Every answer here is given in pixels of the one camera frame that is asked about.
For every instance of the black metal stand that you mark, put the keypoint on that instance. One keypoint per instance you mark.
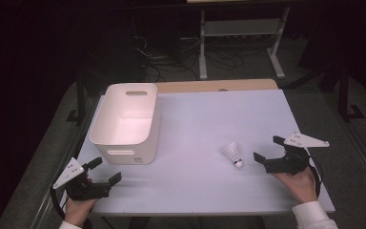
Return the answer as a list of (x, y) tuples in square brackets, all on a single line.
[(343, 95), (80, 95)]

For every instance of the person's left hand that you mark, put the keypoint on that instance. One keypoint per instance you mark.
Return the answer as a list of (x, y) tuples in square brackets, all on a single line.
[(76, 211)]

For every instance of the person's right hand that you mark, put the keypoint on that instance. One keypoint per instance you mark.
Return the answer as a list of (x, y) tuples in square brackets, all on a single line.
[(300, 186)]

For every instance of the white board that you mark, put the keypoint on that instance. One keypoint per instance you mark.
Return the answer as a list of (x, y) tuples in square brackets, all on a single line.
[(203, 127)]

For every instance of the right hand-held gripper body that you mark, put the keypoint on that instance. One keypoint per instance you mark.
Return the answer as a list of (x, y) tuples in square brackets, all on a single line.
[(287, 163)]

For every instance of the white plastic bin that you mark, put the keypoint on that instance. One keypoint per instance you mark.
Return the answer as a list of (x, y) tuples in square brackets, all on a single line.
[(125, 127)]

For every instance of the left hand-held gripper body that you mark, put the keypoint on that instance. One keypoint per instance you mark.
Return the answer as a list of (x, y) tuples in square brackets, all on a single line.
[(85, 191)]

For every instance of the white shuttlecock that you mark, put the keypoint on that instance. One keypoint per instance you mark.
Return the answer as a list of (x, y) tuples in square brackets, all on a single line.
[(233, 152)]

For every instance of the white metal table frame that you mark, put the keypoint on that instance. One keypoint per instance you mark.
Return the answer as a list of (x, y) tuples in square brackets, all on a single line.
[(239, 28)]

